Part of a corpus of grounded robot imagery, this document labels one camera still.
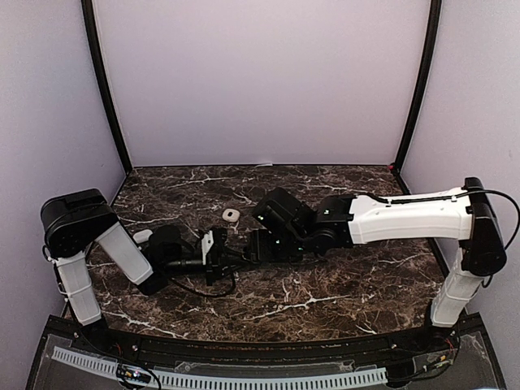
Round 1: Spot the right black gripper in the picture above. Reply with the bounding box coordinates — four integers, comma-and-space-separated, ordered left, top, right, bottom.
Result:
247, 228, 311, 263

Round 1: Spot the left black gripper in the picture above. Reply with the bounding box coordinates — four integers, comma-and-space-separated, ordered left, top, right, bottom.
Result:
163, 247, 247, 287

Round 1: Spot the small white charging case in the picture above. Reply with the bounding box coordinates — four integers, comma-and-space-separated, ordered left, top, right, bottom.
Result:
222, 209, 241, 223

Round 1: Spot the white oval charging case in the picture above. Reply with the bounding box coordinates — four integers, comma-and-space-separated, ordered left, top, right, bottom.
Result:
133, 229, 153, 244

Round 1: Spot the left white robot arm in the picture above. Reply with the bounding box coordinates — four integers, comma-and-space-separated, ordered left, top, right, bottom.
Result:
40, 188, 249, 354

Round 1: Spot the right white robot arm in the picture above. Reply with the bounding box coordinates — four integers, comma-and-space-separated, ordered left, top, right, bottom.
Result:
246, 177, 512, 353

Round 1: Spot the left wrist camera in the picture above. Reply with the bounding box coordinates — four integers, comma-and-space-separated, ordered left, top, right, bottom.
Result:
201, 227, 228, 265

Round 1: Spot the black front rail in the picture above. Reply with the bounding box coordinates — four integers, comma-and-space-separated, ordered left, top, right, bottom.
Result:
61, 321, 460, 366

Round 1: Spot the white slotted cable duct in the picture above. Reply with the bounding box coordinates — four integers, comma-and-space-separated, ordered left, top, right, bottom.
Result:
50, 346, 388, 389

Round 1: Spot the right black frame post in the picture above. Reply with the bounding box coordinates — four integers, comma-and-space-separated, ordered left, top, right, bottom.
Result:
392, 0, 443, 176

